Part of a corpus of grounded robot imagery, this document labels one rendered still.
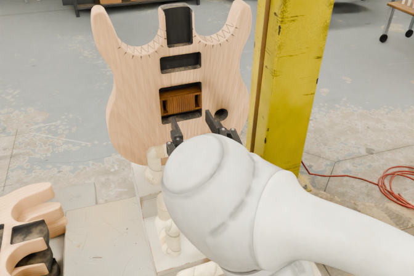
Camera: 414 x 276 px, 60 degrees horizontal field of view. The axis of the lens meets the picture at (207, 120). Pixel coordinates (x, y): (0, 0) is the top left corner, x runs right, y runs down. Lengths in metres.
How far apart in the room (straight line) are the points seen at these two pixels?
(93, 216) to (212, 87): 0.53
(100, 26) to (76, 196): 0.66
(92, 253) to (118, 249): 0.07
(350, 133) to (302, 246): 2.76
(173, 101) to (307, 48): 1.17
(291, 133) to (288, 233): 1.83
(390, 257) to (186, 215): 0.18
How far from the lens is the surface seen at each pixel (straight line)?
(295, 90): 1.99
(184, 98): 0.83
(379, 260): 0.35
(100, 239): 1.07
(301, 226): 0.35
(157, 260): 0.89
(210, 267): 0.84
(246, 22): 0.80
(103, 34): 0.73
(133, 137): 0.86
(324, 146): 2.89
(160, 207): 0.87
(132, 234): 1.06
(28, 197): 1.10
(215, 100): 0.86
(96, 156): 2.78
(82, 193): 1.24
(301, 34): 1.84
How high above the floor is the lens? 1.76
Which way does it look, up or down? 36 degrees down
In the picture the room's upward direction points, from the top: straight up
